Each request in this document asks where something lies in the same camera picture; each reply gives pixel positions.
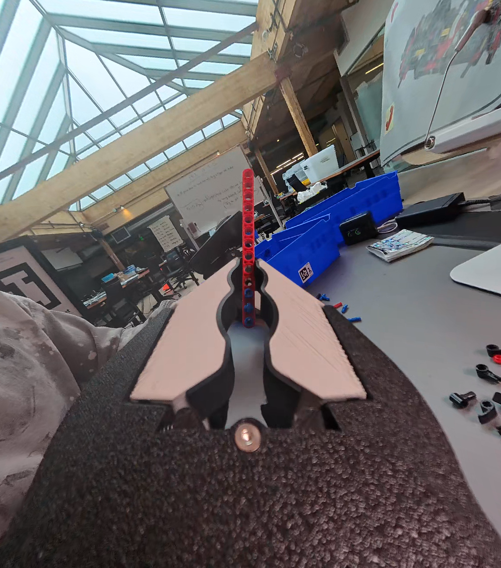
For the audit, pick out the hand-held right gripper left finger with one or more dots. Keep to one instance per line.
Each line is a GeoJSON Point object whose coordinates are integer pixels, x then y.
{"type": "Point", "coordinates": [179, 350]}

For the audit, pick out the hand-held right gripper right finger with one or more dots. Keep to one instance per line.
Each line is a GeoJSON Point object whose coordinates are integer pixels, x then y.
{"type": "Point", "coordinates": [317, 350]}

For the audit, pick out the red long holed beam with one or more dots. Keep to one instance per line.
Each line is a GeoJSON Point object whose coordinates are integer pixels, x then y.
{"type": "Point", "coordinates": [248, 213]}

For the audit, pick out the person's left forearm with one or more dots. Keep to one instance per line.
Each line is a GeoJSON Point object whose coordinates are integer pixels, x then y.
{"type": "Point", "coordinates": [20, 377]}

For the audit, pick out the grey desk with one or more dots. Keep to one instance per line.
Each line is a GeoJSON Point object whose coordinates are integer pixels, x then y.
{"type": "Point", "coordinates": [410, 333]}

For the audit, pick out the cluttered wooden table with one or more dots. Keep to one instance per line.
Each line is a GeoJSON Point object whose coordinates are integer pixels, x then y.
{"type": "Point", "coordinates": [117, 284]}

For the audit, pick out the black monitor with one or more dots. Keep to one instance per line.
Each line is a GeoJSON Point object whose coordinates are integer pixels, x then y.
{"type": "Point", "coordinates": [215, 248]}

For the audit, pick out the flip chart sheet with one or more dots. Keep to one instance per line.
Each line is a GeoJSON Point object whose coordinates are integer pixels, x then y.
{"type": "Point", "coordinates": [165, 235]}

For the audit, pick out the small black box device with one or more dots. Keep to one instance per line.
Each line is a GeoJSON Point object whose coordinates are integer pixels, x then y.
{"type": "Point", "coordinates": [357, 228]}

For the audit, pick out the folded sticker booklet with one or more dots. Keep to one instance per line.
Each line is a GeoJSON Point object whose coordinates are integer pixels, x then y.
{"type": "Point", "coordinates": [399, 245]}

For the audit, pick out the large whiteboard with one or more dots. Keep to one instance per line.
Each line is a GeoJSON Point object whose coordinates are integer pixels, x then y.
{"type": "Point", "coordinates": [206, 199]}

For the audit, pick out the black power adapter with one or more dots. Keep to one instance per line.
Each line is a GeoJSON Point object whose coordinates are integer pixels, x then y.
{"type": "Point", "coordinates": [430, 208]}

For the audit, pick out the white storage crate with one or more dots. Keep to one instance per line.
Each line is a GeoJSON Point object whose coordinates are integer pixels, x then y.
{"type": "Point", "coordinates": [317, 162]}

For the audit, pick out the white book stand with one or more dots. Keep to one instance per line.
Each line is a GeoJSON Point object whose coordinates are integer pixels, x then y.
{"type": "Point", "coordinates": [499, 266]}

